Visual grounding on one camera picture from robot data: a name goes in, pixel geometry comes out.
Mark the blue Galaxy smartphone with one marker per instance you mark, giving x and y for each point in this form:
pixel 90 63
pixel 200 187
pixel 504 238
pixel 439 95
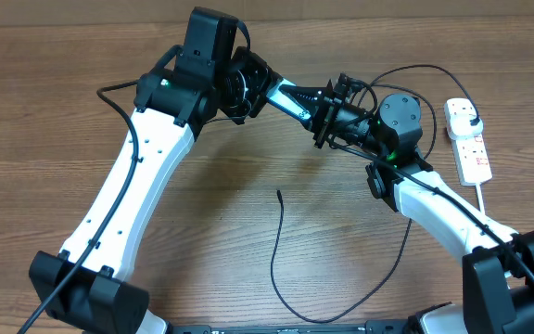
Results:
pixel 274 97

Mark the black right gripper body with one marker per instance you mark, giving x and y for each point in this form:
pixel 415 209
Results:
pixel 344 120

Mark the white charger plug adapter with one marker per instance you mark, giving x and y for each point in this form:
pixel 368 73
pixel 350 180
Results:
pixel 460 127

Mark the white power strip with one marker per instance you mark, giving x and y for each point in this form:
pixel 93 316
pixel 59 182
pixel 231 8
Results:
pixel 471 156

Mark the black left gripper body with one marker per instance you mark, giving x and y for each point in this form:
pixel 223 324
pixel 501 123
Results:
pixel 245 85

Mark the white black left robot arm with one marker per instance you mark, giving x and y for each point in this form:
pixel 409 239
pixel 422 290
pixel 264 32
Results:
pixel 87 283

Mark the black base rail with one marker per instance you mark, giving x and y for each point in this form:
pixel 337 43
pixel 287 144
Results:
pixel 385 326

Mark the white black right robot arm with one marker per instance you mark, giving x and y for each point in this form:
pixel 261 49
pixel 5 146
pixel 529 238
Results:
pixel 497 262

